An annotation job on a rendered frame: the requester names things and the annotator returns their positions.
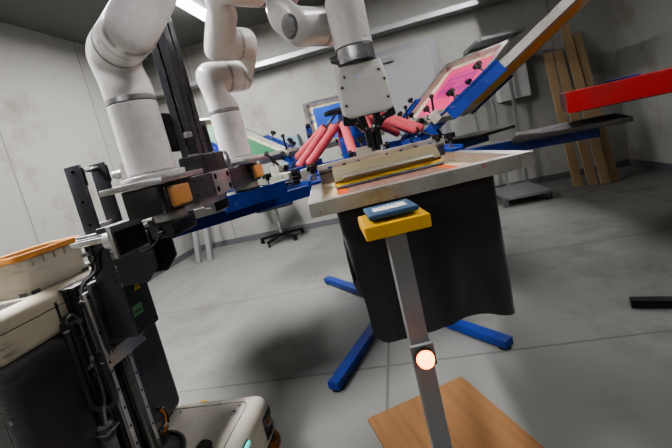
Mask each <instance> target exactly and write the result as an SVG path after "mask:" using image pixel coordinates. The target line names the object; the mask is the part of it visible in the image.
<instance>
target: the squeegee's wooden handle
mask: <svg viewBox="0 0 672 448"><path fill-rule="evenodd" d="M432 154H433V155H434V159H433V160H436V159H441V155H440V153H439V151H438V149H437V147H436V145H435V144H434V143H433V144H429V145H425V146H421V147H417V148H413V149H408V150H404V151H400V152H396V153H392V154H388V155H383V156H379V157H375V158H371V159H367V160H363V161H358V162H354V163H350V164H346V165H342V166H338V167H333V168H332V172H333V176H334V179H335V183H336V184H337V183H341V182H344V180H343V176H345V175H349V174H353V173H357V172H362V171H366V170H370V169H374V168H378V167H382V166H387V165H391V164H395V163H399V162H403V161H407V160H411V159H416V158H420V157H424V156H428V155H432Z"/></svg>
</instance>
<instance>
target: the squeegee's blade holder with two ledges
mask: <svg viewBox="0 0 672 448"><path fill-rule="evenodd" d="M433 159H434V155H433V154H432V155H428V156H424V157H420V158H416V159H411V160H407V161H403V162H399V163H395V164H391V165H387V166H382V167H378V168H374V169H370V170H366V171H362V172H357V173H353V174H349V175H345V176H343V180H344V182H345V181H350V180H354V179H358V178H362V177H366V176H370V175H374V174H379V173H383V172H387V171H391V170H395V169H399V168H403V167H408V166H412V165H416V164H420V163H424V162H428V161H432V160H433Z"/></svg>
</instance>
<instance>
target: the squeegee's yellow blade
mask: <svg viewBox="0 0 672 448"><path fill-rule="evenodd" d="M441 161H442V159H436V160H432V161H428V162H424V163H420V164H416V165H412V166H408V167H403V168H399V169H395V170H391V171H387V172H383V173H379V174H374V175H370V176H366V177H362V178H358V179H354V180H350V181H345V182H341V183H337V184H336V186H341V185H345V184H350V183H354V182H358V181H362V180H366V179H370V178H374V177H379V176H383V175H387V174H391V173H395V172H399V171H403V170H408V169H412V168H416V167H420V166H424V165H428V164H432V163H437V162H441Z"/></svg>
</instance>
